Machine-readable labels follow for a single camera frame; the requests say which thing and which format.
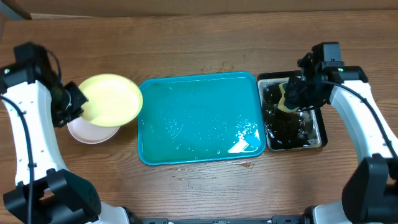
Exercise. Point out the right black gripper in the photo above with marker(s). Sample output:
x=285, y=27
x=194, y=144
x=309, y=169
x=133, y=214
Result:
x=292, y=99

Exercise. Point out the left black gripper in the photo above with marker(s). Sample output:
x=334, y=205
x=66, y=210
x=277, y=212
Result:
x=62, y=121

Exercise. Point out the yellow sponge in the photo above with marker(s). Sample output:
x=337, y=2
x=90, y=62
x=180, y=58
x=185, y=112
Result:
x=283, y=105

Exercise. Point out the white plate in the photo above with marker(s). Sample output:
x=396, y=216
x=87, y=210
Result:
x=88, y=133

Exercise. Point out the yellow-green plate with sauce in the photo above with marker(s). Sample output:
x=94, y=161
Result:
x=113, y=100

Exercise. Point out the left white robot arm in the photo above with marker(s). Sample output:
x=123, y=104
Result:
x=46, y=191

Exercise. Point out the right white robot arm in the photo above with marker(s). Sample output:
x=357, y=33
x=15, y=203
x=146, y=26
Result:
x=367, y=197

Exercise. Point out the black wash tray with water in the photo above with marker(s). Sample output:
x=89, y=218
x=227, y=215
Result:
x=288, y=131

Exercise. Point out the teal plastic serving tray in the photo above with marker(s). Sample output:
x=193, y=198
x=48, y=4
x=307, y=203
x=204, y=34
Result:
x=200, y=118

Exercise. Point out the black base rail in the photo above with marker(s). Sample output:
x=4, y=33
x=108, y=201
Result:
x=278, y=219

